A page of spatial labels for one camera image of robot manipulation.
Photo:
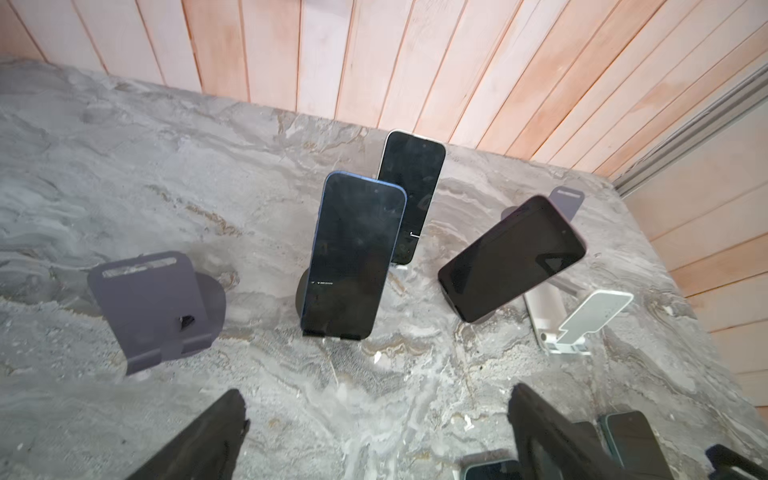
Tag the grey round phone stand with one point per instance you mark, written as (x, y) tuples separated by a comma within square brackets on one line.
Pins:
[(562, 205)]

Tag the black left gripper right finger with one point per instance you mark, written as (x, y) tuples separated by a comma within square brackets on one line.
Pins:
[(540, 428)]

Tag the white-edged phone on stand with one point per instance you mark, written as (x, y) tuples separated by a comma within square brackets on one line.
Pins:
[(414, 163)]

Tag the white folding stand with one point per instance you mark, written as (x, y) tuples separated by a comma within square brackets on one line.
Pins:
[(562, 316)]

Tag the pink-edged phone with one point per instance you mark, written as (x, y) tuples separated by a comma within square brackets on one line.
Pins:
[(532, 244)]

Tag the blue-edged phone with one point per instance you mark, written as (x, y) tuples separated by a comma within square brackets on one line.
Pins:
[(355, 237)]

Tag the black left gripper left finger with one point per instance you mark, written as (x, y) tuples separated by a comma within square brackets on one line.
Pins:
[(207, 448)]

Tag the green-edged phone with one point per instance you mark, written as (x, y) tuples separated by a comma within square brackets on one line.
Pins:
[(507, 469)]

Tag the dark round phone stand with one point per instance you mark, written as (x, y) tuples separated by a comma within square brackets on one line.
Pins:
[(300, 293)]

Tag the dark round stand front left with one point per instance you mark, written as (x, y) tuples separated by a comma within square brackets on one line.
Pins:
[(158, 307)]

